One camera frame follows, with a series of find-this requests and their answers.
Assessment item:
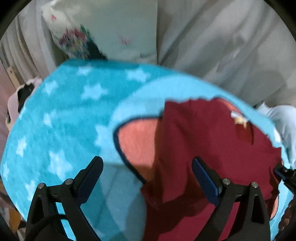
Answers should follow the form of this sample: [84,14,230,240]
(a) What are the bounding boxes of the pink black bag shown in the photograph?
[6,77,43,132]

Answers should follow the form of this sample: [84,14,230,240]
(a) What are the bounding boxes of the beige curtain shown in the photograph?
[1,1,295,106]

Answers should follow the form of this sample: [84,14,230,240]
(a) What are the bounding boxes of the right hand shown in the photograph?
[278,196,296,231]

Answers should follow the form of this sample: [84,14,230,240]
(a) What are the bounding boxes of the turquoise cartoon star blanket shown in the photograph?
[1,60,282,240]

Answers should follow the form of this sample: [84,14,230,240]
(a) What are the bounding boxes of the dark red garment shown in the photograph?
[142,99,281,240]

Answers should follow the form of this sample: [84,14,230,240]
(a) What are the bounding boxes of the light blue plush toy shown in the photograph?
[255,102,295,169]

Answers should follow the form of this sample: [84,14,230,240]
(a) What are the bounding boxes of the cream floral pillow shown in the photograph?
[41,1,158,64]

